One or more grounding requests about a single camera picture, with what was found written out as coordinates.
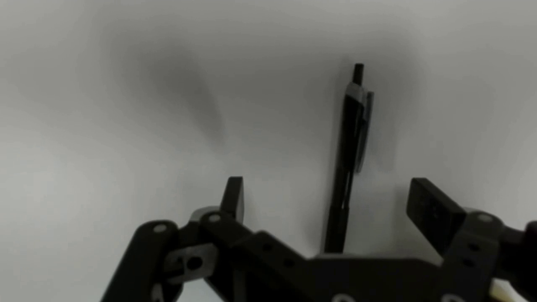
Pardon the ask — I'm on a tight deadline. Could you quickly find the black click pen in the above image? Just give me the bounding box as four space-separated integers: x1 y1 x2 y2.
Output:
322 63 376 257

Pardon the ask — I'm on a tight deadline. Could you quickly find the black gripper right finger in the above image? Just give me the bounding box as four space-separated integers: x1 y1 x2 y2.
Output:
404 177 537 302

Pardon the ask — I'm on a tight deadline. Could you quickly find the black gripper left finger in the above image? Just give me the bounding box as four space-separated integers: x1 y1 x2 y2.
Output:
99 177 309 302

